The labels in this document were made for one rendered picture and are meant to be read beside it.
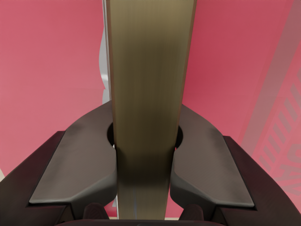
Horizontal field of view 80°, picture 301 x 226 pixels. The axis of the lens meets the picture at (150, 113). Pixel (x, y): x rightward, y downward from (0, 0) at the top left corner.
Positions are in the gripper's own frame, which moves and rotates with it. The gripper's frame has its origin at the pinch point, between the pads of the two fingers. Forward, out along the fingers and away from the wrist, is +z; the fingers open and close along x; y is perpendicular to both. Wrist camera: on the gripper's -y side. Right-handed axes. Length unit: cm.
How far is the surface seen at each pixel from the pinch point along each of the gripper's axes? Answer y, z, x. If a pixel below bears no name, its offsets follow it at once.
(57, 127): 5.7, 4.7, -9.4
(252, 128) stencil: 4.8, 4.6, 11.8
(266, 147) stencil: 7.4, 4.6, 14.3
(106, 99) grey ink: 2.0, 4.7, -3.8
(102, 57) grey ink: -2.0, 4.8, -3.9
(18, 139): 7.4, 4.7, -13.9
